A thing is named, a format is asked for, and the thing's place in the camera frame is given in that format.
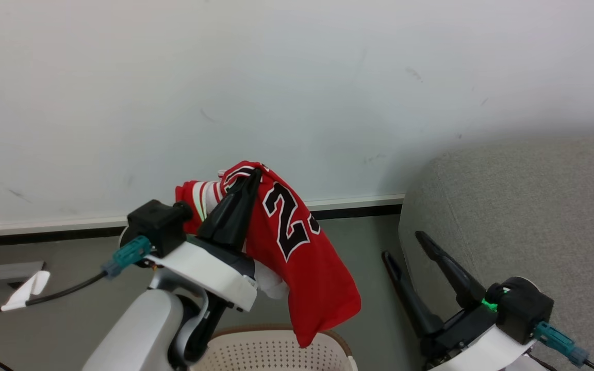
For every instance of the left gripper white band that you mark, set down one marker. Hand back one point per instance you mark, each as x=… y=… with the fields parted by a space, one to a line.
x=209 y=270

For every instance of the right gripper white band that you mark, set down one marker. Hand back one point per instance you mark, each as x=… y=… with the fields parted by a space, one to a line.
x=472 y=335

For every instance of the red basketball jersey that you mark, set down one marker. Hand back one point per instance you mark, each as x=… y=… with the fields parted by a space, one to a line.
x=302 y=257

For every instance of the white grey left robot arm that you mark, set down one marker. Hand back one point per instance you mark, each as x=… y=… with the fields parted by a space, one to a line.
x=137 y=330

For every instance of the white perforated laundry basket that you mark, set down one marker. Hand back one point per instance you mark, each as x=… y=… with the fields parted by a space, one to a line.
x=271 y=350

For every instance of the grey fabric sofa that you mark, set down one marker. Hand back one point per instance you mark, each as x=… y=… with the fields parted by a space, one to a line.
x=534 y=206

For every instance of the white and black baseboard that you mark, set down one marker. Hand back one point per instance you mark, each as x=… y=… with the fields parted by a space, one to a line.
x=70 y=226

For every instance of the grey floor plate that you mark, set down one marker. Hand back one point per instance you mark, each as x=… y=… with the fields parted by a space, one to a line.
x=3 y=271

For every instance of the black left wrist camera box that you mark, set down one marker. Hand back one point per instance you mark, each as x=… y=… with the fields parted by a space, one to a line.
x=158 y=224

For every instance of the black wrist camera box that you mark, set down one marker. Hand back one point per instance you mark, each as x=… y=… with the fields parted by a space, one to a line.
x=158 y=224
x=521 y=309

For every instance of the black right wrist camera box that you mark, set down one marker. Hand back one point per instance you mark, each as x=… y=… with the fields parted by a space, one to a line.
x=521 y=309

